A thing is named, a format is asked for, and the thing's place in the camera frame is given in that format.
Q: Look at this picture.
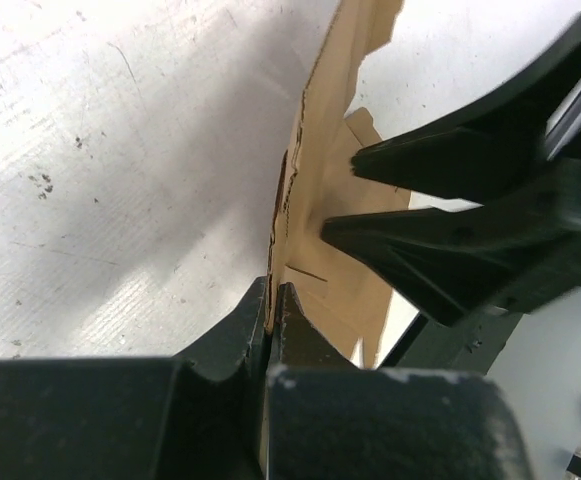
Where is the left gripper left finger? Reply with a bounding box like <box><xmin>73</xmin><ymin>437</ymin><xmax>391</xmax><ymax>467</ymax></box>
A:
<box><xmin>173</xmin><ymin>276</ymin><xmax>270</xmax><ymax>380</ymax></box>

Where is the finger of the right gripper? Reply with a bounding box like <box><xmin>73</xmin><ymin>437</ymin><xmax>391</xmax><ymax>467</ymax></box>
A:
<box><xmin>351</xmin><ymin>122</ymin><xmax>545</xmax><ymax>204</ymax></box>
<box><xmin>322</xmin><ymin>207</ymin><xmax>570</xmax><ymax>327</ymax></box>

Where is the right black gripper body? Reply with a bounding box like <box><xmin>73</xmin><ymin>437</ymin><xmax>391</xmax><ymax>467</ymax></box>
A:
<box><xmin>449</xmin><ymin>9</ymin><xmax>581</xmax><ymax>321</ymax></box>

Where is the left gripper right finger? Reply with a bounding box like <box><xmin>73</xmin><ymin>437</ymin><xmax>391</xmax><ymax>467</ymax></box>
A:
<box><xmin>269</xmin><ymin>283</ymin><xmax>356</xmax><ymax>369</ymax></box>

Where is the cardboard box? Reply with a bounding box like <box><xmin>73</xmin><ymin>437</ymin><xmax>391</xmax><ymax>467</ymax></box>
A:
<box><xmin>266</xmin><ymin>1</ymin><xmax>410</xmax><ymax>367</ymax></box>

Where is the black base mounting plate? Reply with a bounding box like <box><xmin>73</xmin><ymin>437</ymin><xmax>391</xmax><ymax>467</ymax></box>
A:
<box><xmin>380</xmin><ymin>313</ymin><xmax>523</xmax><ymax>375</ymax></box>

